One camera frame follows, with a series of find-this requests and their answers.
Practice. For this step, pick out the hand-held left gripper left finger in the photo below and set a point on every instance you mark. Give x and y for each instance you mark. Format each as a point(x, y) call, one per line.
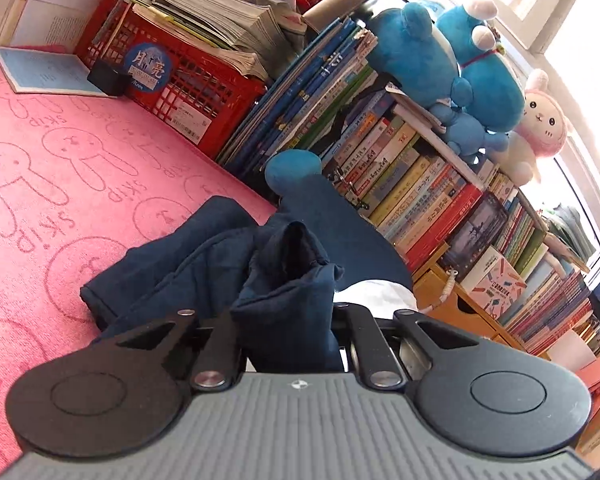
point(225, 330)

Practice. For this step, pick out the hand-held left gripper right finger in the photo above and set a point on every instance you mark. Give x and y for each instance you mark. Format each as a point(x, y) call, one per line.
point(360, 325)

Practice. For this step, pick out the navy and white jacket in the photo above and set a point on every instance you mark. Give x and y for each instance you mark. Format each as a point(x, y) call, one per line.
point(220, 270)

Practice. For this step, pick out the wooden desk organizer with drawers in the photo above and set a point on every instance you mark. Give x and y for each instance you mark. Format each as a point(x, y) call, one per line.
point(470, 315)

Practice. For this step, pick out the miniature bicycle model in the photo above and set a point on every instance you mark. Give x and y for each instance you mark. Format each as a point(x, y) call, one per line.
point(352, 187)

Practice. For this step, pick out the white box with colourful print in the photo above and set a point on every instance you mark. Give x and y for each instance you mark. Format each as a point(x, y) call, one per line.
point(495, 285)

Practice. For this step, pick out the row of thick colourful books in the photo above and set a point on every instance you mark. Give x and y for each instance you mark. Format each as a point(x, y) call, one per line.
point(405, 180)

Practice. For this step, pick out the pink bunny print blanket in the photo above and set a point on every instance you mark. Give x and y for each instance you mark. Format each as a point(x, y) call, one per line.
point(80, 185)

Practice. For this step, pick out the plain white box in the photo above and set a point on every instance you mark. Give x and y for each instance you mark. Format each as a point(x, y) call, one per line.
point(572, 350)

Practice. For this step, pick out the small blue plush toy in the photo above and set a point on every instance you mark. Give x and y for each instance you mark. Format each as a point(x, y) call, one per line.
point(467, 130)

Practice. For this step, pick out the stack of green booklets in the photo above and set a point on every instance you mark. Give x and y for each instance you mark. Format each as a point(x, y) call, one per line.
point(570, 232)

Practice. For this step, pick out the row of thin blue books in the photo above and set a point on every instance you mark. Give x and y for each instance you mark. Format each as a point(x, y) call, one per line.
point(305, 90)

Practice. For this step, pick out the red plastic crate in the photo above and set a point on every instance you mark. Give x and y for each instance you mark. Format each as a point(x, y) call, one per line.
point(190, 75)

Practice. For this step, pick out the pink and white plush rabbit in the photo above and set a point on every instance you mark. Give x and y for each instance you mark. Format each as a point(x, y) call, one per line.
point(542, 120)

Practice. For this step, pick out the blue plush bear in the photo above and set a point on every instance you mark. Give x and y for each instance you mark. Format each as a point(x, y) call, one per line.
point(415, 55)

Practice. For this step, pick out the small black box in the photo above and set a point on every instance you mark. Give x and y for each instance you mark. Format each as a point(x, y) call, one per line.
point(109, 77)

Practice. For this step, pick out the blue plush cat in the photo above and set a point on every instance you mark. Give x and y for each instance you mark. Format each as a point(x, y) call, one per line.
point(485, 70)

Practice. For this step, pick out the light blue booklet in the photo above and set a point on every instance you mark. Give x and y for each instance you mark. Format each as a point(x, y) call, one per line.
point(45, 70)

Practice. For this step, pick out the stack of magazines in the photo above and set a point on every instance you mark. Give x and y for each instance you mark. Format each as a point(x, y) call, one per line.
point(220, 10)

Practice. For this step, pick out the white window frame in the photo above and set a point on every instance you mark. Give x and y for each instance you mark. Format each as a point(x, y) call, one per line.
point(555, 10)

